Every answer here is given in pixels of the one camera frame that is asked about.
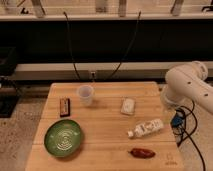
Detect black cable on floor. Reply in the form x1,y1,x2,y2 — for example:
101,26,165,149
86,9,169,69
173,99,208,171

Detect dark brown rectangular block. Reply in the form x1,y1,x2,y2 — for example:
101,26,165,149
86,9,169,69
60,98,70,117

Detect black hanging cable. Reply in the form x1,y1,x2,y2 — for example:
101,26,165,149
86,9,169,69
62,11,82,81
105,10,142,81

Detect white plastic bottle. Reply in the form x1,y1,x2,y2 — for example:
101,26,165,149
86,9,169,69
127,119,164,138

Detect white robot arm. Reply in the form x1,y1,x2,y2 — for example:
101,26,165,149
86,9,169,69
161,61,213,114

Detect blue device with cables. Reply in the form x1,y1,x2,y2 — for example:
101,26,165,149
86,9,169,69
171,111,185,128

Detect green ceramic bowl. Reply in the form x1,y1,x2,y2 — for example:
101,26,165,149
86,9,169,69
44,119,83,158

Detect red brown chili pepper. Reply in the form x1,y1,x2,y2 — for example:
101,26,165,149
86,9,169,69
129,148,155,159

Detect right black hanging cable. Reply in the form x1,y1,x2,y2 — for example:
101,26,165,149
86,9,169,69
105,10,142,81

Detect white ceramic cup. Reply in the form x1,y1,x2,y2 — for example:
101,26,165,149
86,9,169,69
77,85,94,106

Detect left black hanging cable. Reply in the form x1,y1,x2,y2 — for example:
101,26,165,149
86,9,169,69
62,11,82,81

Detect white wall power outlet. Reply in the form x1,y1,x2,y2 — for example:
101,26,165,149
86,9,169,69
89,70,97,82

